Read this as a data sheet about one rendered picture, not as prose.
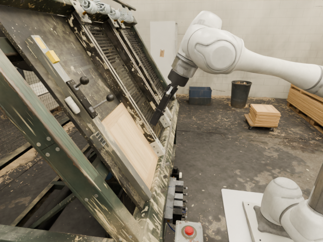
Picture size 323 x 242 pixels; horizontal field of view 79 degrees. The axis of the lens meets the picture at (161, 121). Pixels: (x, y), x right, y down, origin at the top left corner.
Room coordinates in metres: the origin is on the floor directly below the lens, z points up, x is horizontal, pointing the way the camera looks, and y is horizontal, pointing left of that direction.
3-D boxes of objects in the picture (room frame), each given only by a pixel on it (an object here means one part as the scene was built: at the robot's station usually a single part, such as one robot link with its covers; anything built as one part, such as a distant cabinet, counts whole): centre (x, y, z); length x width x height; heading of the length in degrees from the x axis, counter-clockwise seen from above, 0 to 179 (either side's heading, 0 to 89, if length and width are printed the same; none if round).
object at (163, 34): (5.23, -0.07, 1.03); 0.61 x 0.58 x 2.05; 170
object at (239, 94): (5.08, -2.08, 0.33); 0.52 x 0.51 x 0.65; 170
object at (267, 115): (3.77, -2.05, 0.20); 0.61 x 0.53 x 0.40; 170
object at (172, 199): (1.04, -0.11, 0.69); 0.50 x 0.14 x 0.24; 173
